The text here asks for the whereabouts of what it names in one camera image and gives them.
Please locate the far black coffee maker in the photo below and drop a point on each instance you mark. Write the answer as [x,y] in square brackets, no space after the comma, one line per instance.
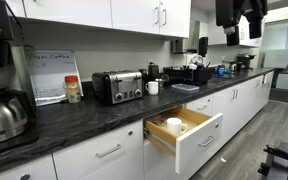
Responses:
[245,59]

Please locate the white small drawer right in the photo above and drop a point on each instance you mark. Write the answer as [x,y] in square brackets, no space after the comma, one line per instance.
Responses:
[202,105]

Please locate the white upper wall cabinets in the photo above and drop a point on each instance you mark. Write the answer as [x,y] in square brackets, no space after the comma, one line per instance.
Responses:
[160,17]

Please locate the white wooden top drawer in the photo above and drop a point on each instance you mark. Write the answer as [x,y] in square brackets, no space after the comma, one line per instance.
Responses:
[193,145]

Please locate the white mug in drawer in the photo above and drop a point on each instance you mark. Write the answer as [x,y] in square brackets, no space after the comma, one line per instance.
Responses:
[176,126]

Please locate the black paper towel dispenser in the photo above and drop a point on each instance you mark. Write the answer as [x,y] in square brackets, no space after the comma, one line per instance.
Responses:
[203,46]

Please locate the white mug on counter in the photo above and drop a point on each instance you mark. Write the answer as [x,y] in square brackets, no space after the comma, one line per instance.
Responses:
[152,87]

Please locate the black dish rack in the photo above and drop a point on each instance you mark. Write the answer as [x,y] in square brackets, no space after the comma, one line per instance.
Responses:
[189,76]

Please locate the small silver cup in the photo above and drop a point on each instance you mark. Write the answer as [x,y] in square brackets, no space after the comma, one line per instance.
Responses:
[160,82]

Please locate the dark bottle behind toaster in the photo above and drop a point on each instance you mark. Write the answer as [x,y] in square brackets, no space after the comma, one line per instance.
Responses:
[153,71]

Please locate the creamer jar with red lid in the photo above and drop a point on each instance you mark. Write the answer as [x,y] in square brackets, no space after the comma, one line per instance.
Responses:
[72,89]

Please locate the black coffee brewer machine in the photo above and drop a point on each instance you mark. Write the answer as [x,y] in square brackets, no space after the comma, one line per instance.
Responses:
[14,73]

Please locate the steel coffee carafe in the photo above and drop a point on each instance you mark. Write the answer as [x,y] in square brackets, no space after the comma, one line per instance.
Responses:
[15,113]

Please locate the black red cart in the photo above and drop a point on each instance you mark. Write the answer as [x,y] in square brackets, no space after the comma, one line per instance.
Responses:
[276,165]

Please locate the silver black toaster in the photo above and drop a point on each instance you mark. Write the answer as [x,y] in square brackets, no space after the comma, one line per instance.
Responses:
[114,87]

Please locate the white left drawer front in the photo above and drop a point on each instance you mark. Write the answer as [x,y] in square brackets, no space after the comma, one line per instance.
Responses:
[115,155]

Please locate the whiteboard sign fresh coffee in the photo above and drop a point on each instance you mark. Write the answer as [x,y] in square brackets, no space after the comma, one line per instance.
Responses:
[48,69]

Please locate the clear plastic container lid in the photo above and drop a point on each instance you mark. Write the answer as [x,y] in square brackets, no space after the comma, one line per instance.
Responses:
[185,87]

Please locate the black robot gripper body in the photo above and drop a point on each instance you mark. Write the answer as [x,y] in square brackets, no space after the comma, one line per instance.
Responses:
[229,13]

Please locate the blue soap bottle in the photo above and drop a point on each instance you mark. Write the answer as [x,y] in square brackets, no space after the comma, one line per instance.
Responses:
[221,68]

